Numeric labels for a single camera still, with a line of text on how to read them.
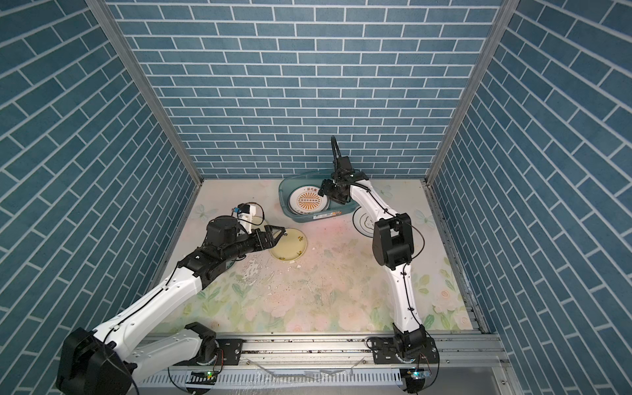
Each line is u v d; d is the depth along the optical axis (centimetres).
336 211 104
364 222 105
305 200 109
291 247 95
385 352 73
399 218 60
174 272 52
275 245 69
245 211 70
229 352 73
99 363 38
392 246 60
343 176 80
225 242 61
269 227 69
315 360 74
